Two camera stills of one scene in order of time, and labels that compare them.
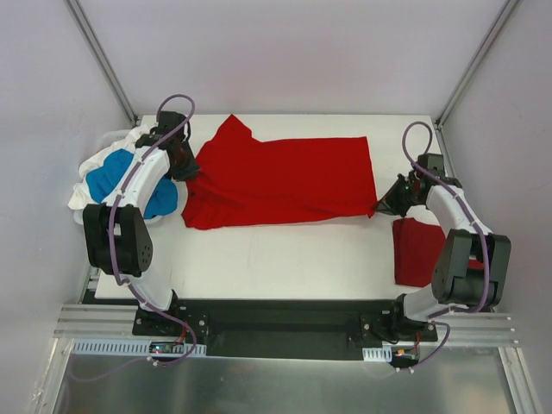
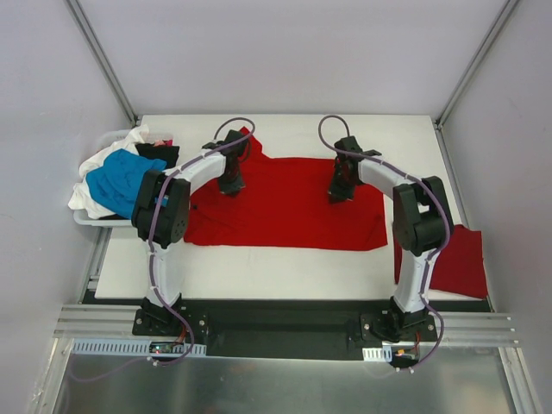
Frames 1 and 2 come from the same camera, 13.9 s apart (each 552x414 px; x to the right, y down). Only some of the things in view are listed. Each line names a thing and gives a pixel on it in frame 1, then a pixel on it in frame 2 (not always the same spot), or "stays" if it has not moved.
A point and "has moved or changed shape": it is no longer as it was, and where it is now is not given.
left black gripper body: x=184 y=163 to x=231 y=184
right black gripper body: x=397 y=199 to x=340 y=190
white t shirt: x=82 y=197 stays
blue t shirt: x=103 y=182 stays
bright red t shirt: x=243 y=181 has moved or changed shape
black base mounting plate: x=294 y=329 stays
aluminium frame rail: x=494 y=325 stays
